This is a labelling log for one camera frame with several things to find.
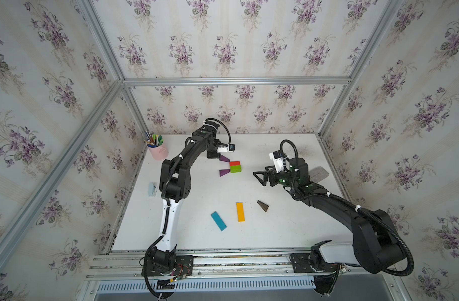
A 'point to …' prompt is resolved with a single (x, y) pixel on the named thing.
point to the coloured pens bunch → (152, 139)
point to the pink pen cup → (160, 153)
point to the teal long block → (218, 221)
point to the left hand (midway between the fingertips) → (216, 149)
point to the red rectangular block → (234, 163)
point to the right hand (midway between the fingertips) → (263, 171)
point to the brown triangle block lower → (264, 206)
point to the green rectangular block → (235, 168)
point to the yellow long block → (241, 212)
